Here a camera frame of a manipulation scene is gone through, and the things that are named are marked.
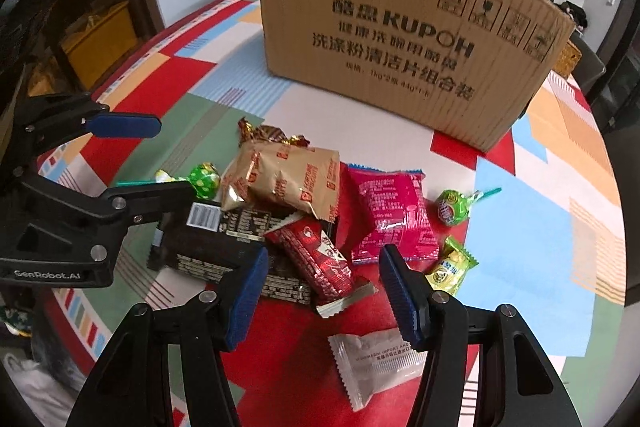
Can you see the pink snack packet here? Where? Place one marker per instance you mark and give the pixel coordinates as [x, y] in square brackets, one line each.
[395, 212]

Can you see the gold snack packet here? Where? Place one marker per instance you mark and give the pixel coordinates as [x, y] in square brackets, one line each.
[285, 177]

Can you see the yellow storage box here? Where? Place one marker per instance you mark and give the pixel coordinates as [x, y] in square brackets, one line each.
[97, 47]

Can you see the dark grey chair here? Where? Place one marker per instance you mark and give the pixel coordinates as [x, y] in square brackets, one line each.
[590, 62]

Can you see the dark brown chocolate packet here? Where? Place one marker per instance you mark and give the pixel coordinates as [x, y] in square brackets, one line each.
[210, 249]

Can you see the green dotted lollipop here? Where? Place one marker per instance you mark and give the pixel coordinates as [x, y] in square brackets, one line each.
[202, 179]

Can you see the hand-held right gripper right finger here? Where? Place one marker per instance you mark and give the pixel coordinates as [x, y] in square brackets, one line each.
[400, 302]

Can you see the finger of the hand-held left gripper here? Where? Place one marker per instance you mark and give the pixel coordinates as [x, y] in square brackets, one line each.
[150, 201]
[125, 125]

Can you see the yellow-green candy packet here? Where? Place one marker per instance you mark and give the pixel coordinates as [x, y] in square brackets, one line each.
[450, 267]

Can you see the red snack packet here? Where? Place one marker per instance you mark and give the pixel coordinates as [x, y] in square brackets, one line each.
[320, 257]

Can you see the black bag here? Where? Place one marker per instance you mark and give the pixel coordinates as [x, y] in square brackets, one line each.
[575, 14]

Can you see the brown cardboard box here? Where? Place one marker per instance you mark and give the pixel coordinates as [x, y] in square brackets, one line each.
[400, 32]

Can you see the brown gold twist-wrapped candy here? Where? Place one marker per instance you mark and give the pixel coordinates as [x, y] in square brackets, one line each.
[265, 134]

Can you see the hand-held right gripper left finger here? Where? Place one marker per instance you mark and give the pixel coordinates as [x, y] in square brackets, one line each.
[246, 297]

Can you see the white translucent snack packet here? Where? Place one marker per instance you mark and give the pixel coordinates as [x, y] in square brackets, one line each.
[370, 367]

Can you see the grey patterned clothing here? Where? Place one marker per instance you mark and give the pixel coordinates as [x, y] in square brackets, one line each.
[30, 382]

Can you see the green lollipop with label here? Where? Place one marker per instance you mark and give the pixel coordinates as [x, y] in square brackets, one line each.
[450, 207]

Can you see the colourful patchwork tablecloth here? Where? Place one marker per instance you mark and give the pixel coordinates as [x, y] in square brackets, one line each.
[525, 232]

